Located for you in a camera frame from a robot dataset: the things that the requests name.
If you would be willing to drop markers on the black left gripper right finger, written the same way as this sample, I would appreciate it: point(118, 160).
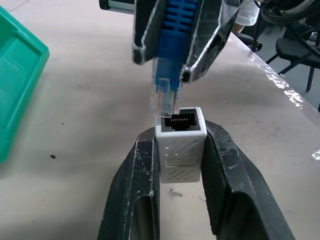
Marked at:
point(240, 180)

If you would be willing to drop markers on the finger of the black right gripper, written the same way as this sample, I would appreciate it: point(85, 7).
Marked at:
point(146, 30)
point(207, 42)

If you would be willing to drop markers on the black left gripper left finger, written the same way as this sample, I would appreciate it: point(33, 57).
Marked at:
point(130, 180)

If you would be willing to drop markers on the white ethernet coupler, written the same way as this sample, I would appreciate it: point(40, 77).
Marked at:
point(180, 152)

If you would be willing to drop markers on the green plastic bin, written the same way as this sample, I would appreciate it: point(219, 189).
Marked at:
point(17, 87)

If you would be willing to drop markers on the silver aluminium bar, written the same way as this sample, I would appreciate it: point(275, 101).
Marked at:
point(117, 5)

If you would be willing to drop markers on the black chair base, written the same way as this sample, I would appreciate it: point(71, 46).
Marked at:
point(250, 40)

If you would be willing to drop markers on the person in white shirt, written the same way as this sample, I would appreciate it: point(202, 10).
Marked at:
point(246, 12)

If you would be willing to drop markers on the small black crumb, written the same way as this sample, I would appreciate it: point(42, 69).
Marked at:
point(52, 156)

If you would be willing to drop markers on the black office chair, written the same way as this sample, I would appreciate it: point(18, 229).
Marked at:
point(296, 48)

